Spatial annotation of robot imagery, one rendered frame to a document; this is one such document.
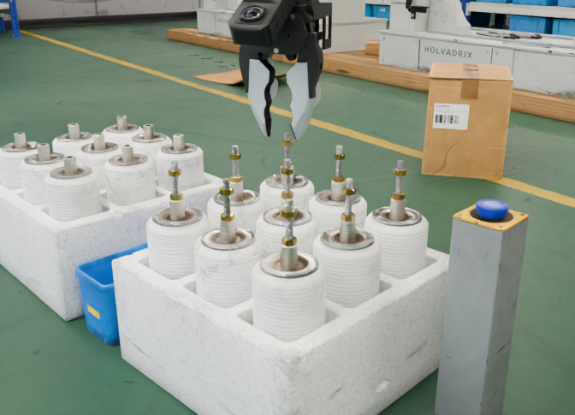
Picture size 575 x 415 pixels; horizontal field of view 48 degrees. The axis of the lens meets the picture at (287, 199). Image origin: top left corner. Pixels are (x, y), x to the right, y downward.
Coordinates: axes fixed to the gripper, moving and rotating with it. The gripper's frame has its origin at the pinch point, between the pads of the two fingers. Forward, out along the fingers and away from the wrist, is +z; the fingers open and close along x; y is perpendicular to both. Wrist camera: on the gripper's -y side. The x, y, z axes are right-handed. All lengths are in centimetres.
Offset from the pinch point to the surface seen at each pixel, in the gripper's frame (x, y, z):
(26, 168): 63, 20, 19
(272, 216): 8.4, 15.2, 18.1
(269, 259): 2.3, 1.3, 18.0
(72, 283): 47, 12, 36
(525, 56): -8, 238, 21
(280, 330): -1.4, -3.2, 25.1
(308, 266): -3.2, 1.5, 18.0
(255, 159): 63, 116, 43
